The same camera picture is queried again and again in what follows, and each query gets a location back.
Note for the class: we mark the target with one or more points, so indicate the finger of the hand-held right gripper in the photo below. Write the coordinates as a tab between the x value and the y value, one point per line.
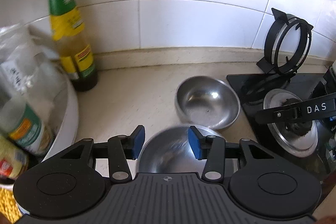
278	114

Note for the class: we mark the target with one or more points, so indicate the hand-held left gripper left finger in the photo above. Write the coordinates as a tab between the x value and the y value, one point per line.
138	142

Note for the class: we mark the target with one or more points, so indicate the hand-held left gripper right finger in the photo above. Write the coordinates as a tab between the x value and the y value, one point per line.
195	145

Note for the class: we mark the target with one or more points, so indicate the steel bowl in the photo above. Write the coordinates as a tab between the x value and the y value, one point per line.
170	153
207	103

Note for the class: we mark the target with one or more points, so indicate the steel burner plate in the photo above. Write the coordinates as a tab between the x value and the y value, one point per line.
278	134

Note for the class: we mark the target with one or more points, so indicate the black burner cap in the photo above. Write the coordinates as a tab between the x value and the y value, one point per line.
299	129

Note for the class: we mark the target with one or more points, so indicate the black glass gas stove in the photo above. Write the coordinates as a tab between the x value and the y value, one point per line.
252	98

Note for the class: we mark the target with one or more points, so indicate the white tray basin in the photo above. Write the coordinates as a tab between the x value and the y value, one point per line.
69	119

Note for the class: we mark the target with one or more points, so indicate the jar with green orange label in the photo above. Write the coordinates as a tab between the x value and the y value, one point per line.
26	132

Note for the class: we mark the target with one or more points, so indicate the yellow red labelled jar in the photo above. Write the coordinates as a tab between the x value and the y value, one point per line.
10	161

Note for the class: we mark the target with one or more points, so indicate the clear plastic bag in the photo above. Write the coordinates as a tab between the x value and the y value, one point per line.
23	56

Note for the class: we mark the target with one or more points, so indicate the yellow chenille mat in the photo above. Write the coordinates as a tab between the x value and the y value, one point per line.
6	203

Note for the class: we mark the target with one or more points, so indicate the green label sauce bottle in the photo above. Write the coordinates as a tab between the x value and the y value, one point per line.
65	11

